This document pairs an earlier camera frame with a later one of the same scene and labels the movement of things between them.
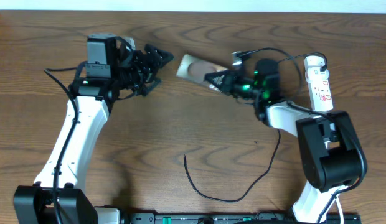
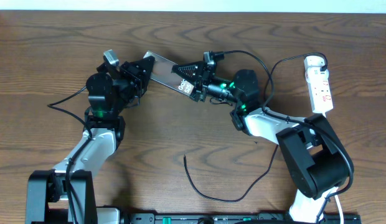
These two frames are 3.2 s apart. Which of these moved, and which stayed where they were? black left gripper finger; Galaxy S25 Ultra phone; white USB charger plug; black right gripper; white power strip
Moved: black right gripper; black left gripper finger; Galaxy S25 Ultra phone
Stayed: white USB charger plug; white power strip
